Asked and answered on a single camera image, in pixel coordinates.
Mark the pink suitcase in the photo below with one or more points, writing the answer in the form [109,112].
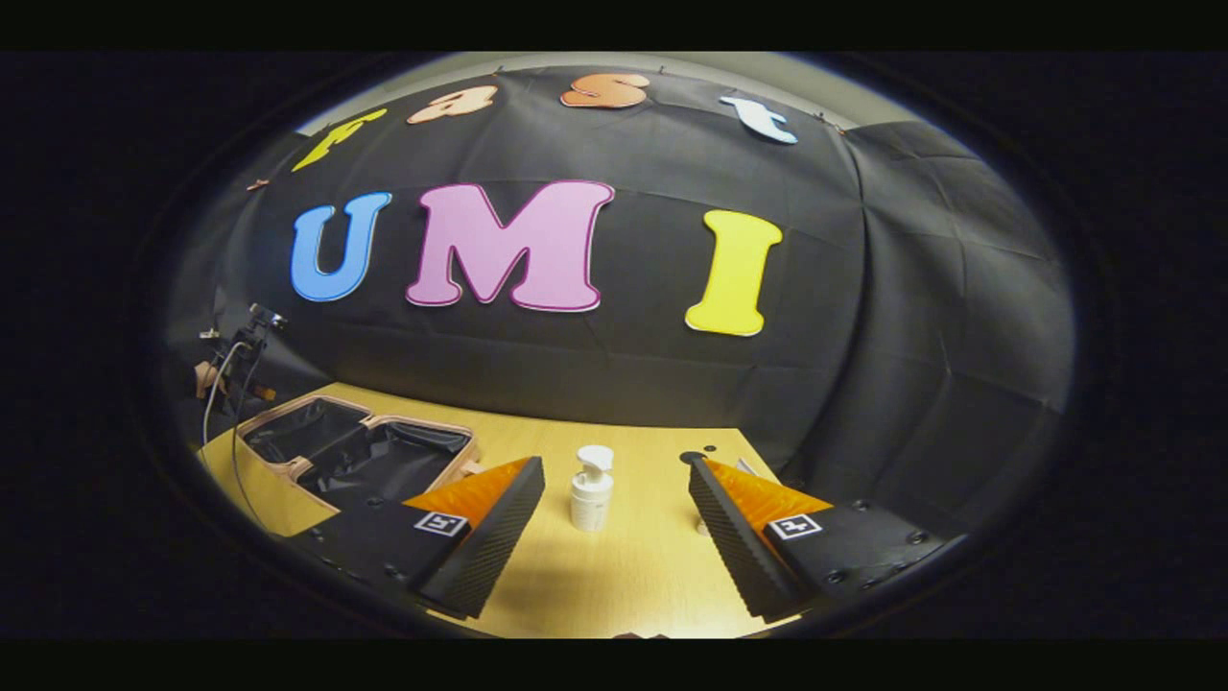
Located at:
[384,465]

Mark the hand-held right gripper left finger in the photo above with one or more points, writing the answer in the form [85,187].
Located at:
[489,547]

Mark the black backdrop cloth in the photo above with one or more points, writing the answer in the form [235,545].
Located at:
[672,365]

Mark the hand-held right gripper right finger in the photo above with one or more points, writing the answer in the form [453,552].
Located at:
[734,547]

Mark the white pump bottle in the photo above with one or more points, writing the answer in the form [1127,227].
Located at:
[591,499]

